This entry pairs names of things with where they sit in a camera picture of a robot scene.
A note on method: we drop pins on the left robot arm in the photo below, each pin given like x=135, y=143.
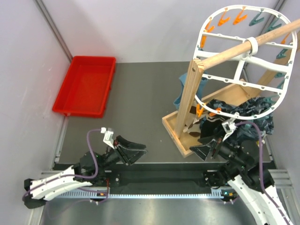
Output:
x=90, y=171

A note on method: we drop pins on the black striped sock lower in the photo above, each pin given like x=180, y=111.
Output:
x=212, y=125

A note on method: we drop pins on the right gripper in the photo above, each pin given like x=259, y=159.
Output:
x=217, y=144

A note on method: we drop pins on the dark patterned cloth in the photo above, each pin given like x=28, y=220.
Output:
x=253, y=106

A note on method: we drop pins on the teal cloth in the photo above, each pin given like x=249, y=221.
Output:
x=199, y=92

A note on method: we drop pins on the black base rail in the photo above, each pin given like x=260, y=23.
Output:
x=161, y=178

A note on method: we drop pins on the wooden rack stand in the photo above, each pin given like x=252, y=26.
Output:
x=175, y=122

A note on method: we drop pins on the beige brown sock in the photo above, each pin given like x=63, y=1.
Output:
x=192, y=124

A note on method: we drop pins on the red plastic tray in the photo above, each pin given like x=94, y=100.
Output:
x=86, y=86

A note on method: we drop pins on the white clip hanger frame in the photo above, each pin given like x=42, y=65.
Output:
x=282, y=36

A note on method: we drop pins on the orange clothespin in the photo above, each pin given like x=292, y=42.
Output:
x=199, y=110
x=218, y=110

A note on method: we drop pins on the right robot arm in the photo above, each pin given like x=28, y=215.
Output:
x=244, y=173

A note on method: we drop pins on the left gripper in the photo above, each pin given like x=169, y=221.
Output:
x=131, y=156

